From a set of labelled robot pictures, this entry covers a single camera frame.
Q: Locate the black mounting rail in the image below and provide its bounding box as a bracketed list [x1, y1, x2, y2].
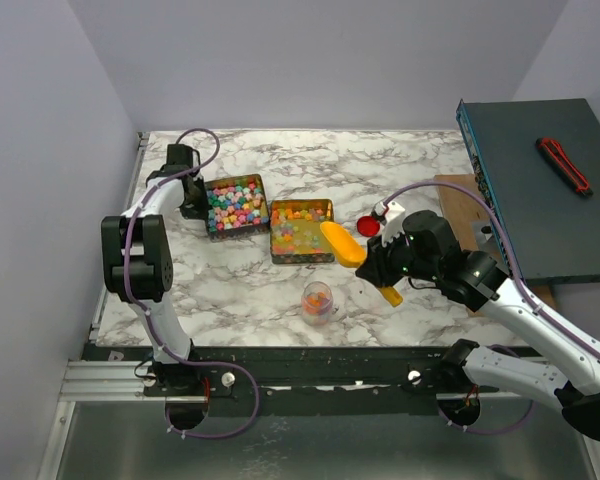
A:
[61, 344, 473, 418]

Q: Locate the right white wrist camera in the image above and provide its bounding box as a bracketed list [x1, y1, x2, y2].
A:
[372, 201, 406, 247]

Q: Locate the red jar lid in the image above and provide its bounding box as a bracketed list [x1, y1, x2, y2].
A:
[356, 215, 381, 238]

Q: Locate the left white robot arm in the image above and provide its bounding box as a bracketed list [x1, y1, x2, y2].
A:
[101, 143, 210, 396]

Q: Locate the tin of gummy candies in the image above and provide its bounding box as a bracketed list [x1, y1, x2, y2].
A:
[270, 199, 335, 265]

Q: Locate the tin of paper stars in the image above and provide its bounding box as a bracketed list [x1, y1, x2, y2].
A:
[205, 174, 270, 242]

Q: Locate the clear glass jar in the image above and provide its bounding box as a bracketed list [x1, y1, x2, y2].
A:
[301, 281, 333, 327]

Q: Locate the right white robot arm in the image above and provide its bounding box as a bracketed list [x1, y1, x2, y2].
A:
[356, 203, 600, 441]

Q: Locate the yellow plastic scoop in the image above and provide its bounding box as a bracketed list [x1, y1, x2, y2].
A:
[320, 221, 403, 307]

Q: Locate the red black utility knife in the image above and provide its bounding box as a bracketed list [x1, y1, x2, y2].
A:
[535, 137, 593, 198]

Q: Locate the small metal bracket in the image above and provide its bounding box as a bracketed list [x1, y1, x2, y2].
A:
[471, 221, 497, 252]

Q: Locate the dark grey metal box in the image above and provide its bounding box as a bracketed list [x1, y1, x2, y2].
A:
[456, 99, 600, 285]

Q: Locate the wooden board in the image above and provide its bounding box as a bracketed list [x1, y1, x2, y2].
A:
[434, 174, 556, 309]

